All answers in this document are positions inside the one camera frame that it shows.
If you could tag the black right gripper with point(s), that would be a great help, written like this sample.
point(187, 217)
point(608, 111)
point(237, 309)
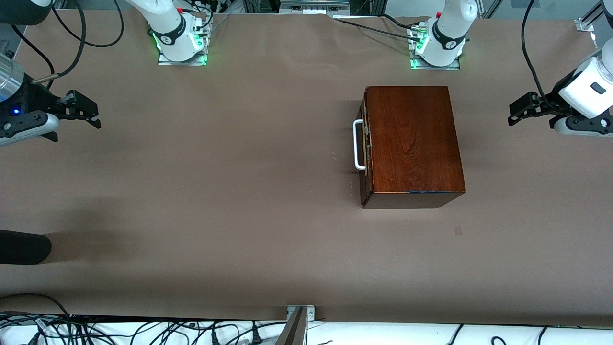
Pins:
point(37, 99)

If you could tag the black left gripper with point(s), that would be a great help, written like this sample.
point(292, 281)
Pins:
point(549, 103)

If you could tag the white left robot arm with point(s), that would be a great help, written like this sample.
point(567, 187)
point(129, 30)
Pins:
point(450, 28)

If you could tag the dark wooden cabinet box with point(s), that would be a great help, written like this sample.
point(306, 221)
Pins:
point(412, 139)

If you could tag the black cylinder object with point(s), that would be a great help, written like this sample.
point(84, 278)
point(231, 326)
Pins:
point(24, 247)

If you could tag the brown paper table cover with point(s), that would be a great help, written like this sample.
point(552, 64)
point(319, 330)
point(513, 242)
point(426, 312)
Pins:
point(215, 191)

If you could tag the grey metal rack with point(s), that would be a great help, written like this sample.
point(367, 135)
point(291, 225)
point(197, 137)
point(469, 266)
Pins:
point(311, 7)

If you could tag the black power plug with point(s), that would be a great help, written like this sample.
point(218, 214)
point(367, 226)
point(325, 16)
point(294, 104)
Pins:
point(215, 338)
point(257, 338)

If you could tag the grey metal beam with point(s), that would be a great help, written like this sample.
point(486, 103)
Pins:
point(293, 330)

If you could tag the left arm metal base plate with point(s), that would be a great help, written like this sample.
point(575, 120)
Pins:
point(433, 68)

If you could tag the aluminium frame corner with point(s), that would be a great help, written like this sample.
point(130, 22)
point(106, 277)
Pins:
point(585, 25)

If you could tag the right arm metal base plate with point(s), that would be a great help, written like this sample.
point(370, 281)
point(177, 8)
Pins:
point(182, 63)

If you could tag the small metal bracket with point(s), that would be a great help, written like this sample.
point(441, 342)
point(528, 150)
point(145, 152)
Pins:
point(309, 312)

